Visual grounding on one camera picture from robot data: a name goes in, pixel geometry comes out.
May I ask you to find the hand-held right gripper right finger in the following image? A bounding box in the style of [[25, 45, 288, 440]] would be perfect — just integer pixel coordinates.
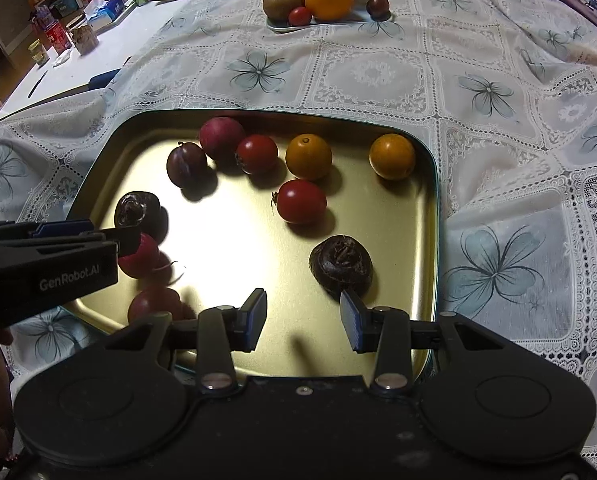
[[339, 289, 502, 393]]

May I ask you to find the light green rectangular plate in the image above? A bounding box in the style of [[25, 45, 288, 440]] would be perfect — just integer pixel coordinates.
[[266, 0, 395, 35]]

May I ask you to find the blue tissue pack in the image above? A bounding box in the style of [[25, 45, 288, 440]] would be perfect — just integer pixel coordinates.
[[86, 0, 126, 31]]

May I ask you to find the large orange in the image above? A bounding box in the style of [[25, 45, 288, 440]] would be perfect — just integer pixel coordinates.
[[305, 0, 354, 22]]

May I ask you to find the black pen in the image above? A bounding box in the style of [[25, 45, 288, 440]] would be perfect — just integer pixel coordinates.
[[27, 70, 48, 98]]

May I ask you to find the dark water chestnut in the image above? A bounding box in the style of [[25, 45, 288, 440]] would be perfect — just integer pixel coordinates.
[[114, 191, 162, 231], [309, 234, 373, 295]]

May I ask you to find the gold metal tray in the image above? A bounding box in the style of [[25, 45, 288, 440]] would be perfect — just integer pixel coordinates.
[[58, 109, 439, 386]]

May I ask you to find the small green jar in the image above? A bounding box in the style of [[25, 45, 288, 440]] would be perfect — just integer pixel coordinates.
[[27, 39, 50, 67]]

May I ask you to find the blue flat object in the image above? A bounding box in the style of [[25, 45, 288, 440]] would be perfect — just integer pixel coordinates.
[[88, 67, 122, 88]]

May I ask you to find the brown kiwi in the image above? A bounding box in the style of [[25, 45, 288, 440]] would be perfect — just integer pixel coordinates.
[[262, 0, 303, 23]]

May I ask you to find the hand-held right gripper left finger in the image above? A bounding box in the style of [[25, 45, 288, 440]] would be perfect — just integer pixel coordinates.
[[106, 287, 269, 394]]

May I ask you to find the small orange kumquat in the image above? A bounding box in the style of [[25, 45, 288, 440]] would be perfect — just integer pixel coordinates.
[[369, 133, 417, 181], [285, 133, 333, 181]]

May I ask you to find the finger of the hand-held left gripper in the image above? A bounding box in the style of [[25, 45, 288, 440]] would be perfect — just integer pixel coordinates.
[[0, 218, 98, 247], [92, 226, 142, 263]]

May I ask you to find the glass jar with brown contents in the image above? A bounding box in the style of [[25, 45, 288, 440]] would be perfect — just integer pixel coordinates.
[[68, 24, 98, 55]]

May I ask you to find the white lace floral tablecloth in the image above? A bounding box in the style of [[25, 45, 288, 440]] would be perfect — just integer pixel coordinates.
[[0, 0, 597, 476]]

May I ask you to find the red can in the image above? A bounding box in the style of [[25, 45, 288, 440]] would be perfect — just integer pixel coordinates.
[[46, 21, 73, 55]]

